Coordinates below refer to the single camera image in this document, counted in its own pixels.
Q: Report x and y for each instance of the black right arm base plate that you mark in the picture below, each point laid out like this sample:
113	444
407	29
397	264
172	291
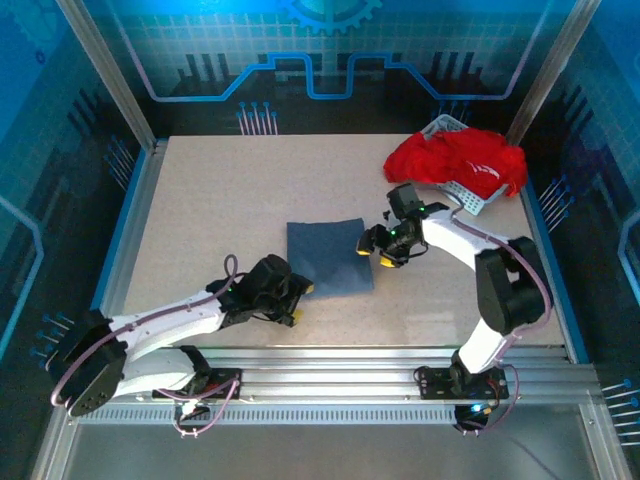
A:
435	382

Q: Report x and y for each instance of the blue-grey t-shirt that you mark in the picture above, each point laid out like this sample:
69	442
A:
330	255

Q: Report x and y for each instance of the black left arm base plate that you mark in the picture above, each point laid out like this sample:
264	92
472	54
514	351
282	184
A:
225	382

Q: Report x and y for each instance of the aluminium frame rail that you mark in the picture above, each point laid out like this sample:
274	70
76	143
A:
325	370

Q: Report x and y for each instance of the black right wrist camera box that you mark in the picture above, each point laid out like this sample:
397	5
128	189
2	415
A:
402	200

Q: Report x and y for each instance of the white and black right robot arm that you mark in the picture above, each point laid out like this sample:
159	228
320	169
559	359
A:
450	237

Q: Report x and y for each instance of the grey metal panel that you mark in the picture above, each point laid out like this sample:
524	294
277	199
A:
325	455

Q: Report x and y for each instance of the white perforated plastic basket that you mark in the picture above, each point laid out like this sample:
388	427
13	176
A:
465	195

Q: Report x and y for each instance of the red t-shirt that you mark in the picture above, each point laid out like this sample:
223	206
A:
440	160

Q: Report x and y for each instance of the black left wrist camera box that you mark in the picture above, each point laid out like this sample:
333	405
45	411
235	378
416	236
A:
270	275

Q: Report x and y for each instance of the slotted metal strip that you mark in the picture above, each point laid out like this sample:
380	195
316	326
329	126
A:
325	415

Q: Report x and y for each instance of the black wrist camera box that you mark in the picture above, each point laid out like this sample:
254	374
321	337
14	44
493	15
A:
270	275
402	200

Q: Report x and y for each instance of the aluminium frame post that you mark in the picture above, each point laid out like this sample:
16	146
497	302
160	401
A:
552	70
107	75

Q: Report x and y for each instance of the black controller with LED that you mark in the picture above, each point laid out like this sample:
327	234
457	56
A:
472	415

